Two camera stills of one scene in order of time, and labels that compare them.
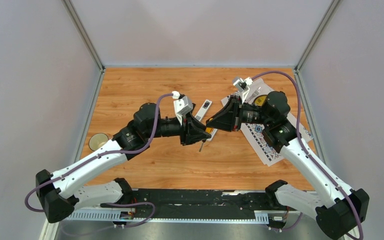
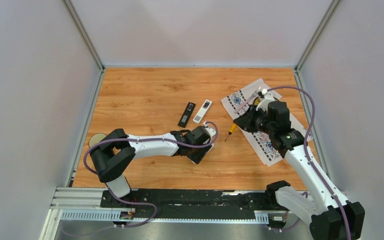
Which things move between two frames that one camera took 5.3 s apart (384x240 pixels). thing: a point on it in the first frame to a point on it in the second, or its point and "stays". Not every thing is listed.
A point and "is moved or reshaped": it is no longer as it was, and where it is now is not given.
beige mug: (97, 140) stays
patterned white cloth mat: (255, 131) stays
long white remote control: (203, 110) stays
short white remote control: (212, 131) is moved or reshaped
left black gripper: (192, 131) to (197, 158)
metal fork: (255, 93) stays
